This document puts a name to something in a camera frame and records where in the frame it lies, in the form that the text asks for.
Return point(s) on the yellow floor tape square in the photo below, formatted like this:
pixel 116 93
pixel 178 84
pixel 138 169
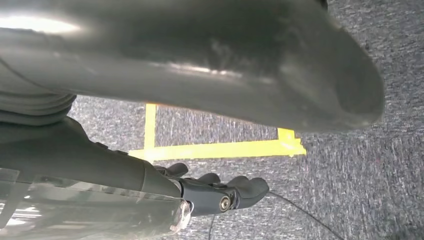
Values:
pixel 215 150

